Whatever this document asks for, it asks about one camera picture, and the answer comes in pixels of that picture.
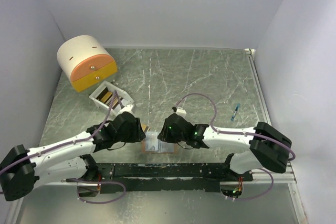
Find gold black-stripe credit card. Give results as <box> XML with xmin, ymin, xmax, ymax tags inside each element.
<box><xmin>141</xmin><ymin>124</ymin><xmax>150</xmax><ymax>133</ymax></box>

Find white crest credit card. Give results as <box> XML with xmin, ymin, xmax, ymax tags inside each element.
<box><xmin>144</xmin><ymin>132</ymin><xmax>159</xmax><ymax>152</ymax></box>

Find pink blue card holder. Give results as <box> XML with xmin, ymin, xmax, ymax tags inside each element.
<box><xmin>142</xmin><ymin>132</ymin><xmax>176</xmax><ymax>154</ymax></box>

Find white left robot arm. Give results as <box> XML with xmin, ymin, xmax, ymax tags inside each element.
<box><xmin>1</xmin><ymin>112</ymin><xmax>145</xmax><ymax>201</ymax></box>

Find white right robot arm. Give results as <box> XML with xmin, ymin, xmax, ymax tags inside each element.
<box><xmin>158</xmin><ymin>113</ymin><xmax>293</xmax><ymax>181</ymax></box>

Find yellow credit card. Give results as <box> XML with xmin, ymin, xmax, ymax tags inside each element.
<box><xmin>97</xmin><ymin>88</ymin><xmax>113</xmax><ymax>104</ymax></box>

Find white card tray box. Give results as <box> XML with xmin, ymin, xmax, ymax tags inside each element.
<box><xmin>89</xmin><ymin>81</ymin><xmax>134</xmax><ymax>116</ymax></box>

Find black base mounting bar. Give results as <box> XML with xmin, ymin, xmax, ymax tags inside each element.
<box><xmin>65</xmin><ymin>162</ymin><xmax>253</xmax><ymax>196</ymax></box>

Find blue pen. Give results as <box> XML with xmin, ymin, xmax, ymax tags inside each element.
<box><xmin>230</xmin><ymin>103</ymin><xmax>240</xmax><ymax>121</ymax></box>

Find cream drawer cabinet orange fronts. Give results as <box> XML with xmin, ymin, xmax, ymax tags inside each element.
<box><xmin>57</xmin><ymin>35</ymin><xmax>118</xmax><ymax>94</ymax></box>

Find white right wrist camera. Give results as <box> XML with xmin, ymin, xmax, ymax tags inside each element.
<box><xmin>172</xmin><ymin>106</ymin><xmax>186</xmax><ymax>118</ymax></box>

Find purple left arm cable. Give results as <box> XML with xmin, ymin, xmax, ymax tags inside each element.
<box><xmin>0</xmin><ymin>90</ymin><xmax>124</xmax><ymax>195</ymax></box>

